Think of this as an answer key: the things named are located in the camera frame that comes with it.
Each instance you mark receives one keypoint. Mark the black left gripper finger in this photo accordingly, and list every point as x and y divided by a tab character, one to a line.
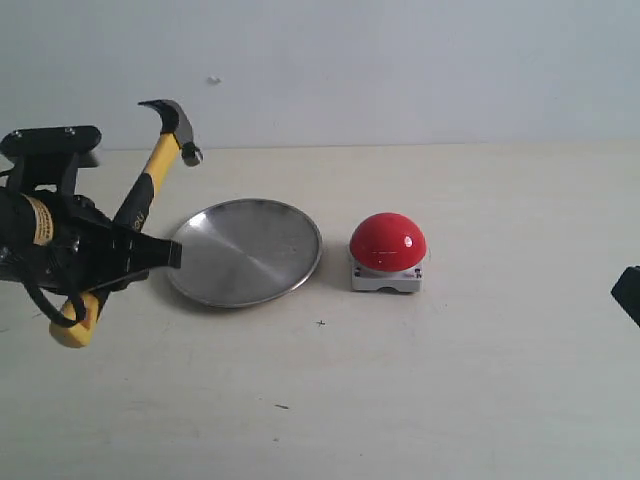
135	251
101	283

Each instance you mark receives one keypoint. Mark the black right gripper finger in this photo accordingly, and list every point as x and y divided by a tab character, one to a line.
626	292

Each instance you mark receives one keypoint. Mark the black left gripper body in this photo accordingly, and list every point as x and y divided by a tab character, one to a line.
83	242

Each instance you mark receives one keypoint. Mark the yellow black claw hammer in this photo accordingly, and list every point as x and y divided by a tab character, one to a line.
75	329

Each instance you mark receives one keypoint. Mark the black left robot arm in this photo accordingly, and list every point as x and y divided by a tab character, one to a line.
27	228

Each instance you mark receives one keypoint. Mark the red dome push button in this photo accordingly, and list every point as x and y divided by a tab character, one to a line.
387	252

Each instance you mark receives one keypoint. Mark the round stainless steel plate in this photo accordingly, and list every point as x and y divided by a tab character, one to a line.
245	252

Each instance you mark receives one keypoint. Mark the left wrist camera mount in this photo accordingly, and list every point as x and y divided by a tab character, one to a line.
49	156

